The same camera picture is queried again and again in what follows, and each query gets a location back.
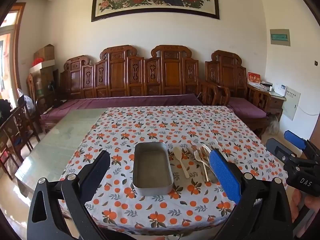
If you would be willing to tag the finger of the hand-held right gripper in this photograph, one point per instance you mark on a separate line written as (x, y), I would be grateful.
(295, 138)
(277, 147)

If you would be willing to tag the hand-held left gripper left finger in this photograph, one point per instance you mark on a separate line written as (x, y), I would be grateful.
(100, 166)

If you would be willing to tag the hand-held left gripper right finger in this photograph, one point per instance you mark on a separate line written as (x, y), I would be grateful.
(223, 175)

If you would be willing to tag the metal fork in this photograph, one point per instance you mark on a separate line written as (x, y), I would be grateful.
(205, 172)

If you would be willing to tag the beige plastic spoon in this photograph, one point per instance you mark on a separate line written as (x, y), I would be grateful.
(178, 153)

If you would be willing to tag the rectangular metal tray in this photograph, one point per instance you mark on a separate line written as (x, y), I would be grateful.
(152, 166)

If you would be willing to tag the person's right hand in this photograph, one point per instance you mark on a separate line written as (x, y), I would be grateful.
(311, 210)

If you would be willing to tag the grey fluffy duster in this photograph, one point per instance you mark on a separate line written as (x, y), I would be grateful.
(273, 126)

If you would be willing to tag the brown wooden door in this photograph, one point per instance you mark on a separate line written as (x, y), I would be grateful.
(315, 125)

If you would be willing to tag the white plastic spoon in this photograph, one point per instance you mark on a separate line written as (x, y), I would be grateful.
(206, 148)

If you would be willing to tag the brown wooden chopstick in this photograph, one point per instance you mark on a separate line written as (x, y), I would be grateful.
(192, 148)

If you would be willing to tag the wooden side table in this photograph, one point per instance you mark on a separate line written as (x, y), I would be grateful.
(275, 102)

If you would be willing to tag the white desk device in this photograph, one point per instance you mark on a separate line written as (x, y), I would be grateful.
(280, 89)

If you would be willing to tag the purple armchair cushion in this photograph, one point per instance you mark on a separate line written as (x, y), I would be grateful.
(245, 107)

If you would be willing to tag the white flat box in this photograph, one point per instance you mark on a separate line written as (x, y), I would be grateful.
(265, 84)

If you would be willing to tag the orange print tablecloth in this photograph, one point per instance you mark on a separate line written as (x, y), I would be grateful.
(150, 130)

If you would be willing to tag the purple sofa cushion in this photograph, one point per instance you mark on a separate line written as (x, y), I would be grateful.
(125, 102)

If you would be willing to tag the red card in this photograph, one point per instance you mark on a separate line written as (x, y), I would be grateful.
(253, 78)

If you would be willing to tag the carved wooden armchair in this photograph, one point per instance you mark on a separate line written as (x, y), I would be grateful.
(227, 72)

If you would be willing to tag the clear plastic bag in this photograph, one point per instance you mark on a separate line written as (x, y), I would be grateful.
(27, 102)

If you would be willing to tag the carved wooden sofa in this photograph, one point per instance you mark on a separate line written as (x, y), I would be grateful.
(172, 72)

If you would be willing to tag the brown cardboard box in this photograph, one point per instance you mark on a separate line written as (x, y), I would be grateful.
(45, 52)

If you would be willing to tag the grey wall panel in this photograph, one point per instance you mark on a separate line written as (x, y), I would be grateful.
(291, 103)

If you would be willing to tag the black wall switch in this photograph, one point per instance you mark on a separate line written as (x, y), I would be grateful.
(316, 62)

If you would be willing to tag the green wall sign box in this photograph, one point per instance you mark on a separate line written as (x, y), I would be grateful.
(280, 37)

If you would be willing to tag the wooden door frame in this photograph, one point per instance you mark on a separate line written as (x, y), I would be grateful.
(18, 42)

